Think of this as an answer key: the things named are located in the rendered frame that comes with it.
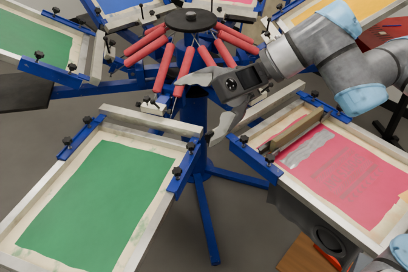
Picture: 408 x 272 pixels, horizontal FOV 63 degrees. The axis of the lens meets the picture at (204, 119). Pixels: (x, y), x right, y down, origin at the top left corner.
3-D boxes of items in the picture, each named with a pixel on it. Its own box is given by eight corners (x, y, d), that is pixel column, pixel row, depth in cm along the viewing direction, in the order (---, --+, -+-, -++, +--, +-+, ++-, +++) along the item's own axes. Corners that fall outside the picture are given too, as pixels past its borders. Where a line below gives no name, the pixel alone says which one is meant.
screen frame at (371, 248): (445, 181, 151) (449, 176, 148) (380, 263, 122) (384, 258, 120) (302, 100, 196) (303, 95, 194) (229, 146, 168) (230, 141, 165)
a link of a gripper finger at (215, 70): (196, 87, 70) (235, 91, 66) (192, 88, 68) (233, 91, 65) (197, 65, 69) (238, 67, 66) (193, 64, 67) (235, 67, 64)
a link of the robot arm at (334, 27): (367, 32, 53) (339, -12, 55) (304, 70, 58) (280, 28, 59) (366, 40, 60) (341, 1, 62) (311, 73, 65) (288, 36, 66)
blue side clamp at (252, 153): (282, 180, 153) (285, 170, 148) (275, 186, 150) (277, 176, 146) (235, 145, 170) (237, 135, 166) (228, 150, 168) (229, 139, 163)
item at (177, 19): (228, 170, 280) (239, 14, 193) (191, 195, 261) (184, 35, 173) (198, 144, 304) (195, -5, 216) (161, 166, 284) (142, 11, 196)
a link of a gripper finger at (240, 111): (237, 134, 67) (253, 93, 65) (234, 135, 66) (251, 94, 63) (216, 124, 69) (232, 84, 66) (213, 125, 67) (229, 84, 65)
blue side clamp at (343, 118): (349, 127, 180) (353, 118, 176) (343, 132, 178) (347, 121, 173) (303, 101, 198) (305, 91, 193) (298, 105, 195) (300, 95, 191)
